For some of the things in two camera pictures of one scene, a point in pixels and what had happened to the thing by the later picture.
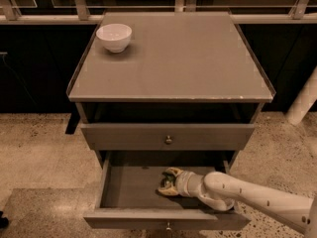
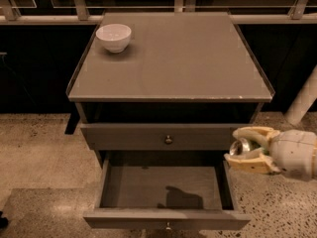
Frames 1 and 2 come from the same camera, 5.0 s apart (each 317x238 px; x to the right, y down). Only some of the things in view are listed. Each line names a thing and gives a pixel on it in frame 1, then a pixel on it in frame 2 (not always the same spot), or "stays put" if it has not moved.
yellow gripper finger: (169, 189) to (255, 161)
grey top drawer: (168, 136) stays put
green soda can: (167, 179) to (243, 145)
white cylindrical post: (303, 101) stays put
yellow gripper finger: (174, 171) to (264, 133)
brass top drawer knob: (168, 140) stays put
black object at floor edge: (4, 221) stays put
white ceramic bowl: (115, 38) stays put
